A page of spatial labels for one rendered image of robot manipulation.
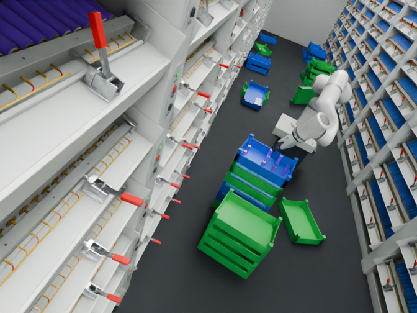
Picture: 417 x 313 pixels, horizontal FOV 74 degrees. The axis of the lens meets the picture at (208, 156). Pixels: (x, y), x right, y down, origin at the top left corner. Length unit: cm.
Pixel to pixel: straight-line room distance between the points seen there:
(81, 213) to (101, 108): 19
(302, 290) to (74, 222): 142
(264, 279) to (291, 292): 16
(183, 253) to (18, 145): 130
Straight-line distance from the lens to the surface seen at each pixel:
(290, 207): 204
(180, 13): 49
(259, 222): 148
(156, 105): 57
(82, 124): 32
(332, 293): 183
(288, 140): 144
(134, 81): 42
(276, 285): 165
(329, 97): 149
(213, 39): 121
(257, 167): 146
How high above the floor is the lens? 130
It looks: 38 degrees down
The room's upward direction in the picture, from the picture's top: 22 degrees clockwise
